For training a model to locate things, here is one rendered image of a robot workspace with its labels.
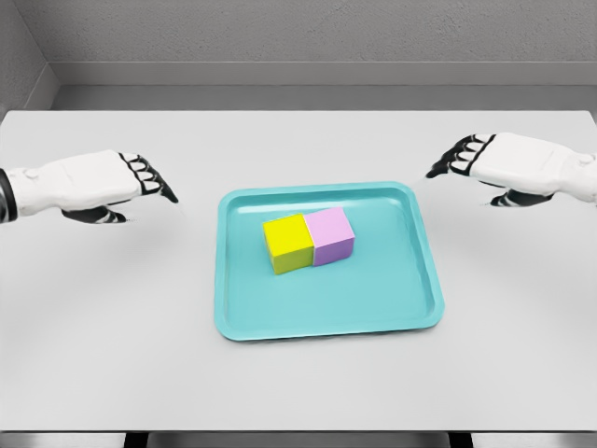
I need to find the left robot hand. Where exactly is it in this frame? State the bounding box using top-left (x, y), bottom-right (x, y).
top-left (45, 148), bottom-right (180, 225)

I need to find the yellow cube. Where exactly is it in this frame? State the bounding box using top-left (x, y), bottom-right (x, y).
top-left (262, 213), bottom-right (314, 276)

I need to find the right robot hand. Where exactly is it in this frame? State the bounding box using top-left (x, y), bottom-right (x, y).
top-left (424, 132), bottom-right (580, 208)

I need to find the pink cube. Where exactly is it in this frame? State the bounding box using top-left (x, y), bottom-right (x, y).
top-left (303, 206), bottom-right (355, 268)

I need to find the teal rectangular tray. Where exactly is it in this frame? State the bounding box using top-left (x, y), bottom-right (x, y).
top-left (214, 180), bottom-right (446, 344)

